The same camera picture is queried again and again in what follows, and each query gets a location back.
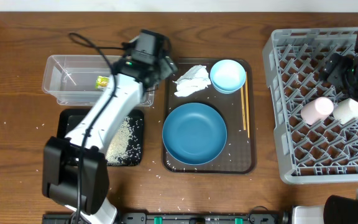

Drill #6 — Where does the small white cup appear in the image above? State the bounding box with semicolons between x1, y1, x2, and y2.
333;98;358;124

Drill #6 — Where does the green yellow snack wrapper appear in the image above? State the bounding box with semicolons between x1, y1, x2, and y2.
95;76;109;90

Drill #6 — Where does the white tissue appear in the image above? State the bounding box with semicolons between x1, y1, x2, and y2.
174;65;211;97

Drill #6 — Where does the pink plastic cup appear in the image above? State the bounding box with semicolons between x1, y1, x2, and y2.
301;96;334;125

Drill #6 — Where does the light blue bowl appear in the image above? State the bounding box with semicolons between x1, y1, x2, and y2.
209;59;247;94

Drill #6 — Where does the dark blue plate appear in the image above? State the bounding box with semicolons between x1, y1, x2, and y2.
162;103;227;166

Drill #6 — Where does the white rice pile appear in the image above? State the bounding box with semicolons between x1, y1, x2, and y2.
105;116;143;166

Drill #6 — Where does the wooden chopstick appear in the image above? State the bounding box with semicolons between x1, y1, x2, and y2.
240;86;247;131
245;74;250;138

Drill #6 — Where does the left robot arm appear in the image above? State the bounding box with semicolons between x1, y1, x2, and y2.
42;29;178;223

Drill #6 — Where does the grey dishwasher rack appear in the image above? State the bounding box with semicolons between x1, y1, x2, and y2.
262;27;358;184

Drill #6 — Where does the clear plastic bin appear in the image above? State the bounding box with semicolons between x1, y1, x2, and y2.
42;54;156;108

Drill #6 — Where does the black plastic tray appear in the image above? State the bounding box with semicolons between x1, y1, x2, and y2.
57;108;144;166

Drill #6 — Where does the brown serving tray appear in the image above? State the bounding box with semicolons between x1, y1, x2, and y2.
162;58;257;174

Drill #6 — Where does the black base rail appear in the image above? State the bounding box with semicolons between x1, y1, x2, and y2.
41;212;288;224

